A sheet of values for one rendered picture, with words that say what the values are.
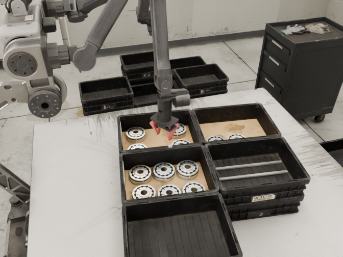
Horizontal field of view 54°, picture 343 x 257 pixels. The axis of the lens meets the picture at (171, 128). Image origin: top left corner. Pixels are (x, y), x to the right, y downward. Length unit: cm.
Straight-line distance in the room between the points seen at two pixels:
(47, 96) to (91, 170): 50
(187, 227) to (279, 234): 43
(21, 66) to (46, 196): 76
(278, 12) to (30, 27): 437
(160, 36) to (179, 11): 339
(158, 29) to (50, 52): 38
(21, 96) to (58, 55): 53
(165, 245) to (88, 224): 42
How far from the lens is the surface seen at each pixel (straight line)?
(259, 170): 166
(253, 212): 159
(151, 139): 178
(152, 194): 147
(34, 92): 158
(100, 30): 123
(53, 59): 123
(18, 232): 230
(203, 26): 484
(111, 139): 201
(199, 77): 305
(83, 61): 122
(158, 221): 142
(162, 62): 128
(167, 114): 134
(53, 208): 172
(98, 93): 287
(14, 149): 328
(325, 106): 343
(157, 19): 127
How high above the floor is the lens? 197
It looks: 38 degrees down
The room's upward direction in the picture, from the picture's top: straight up
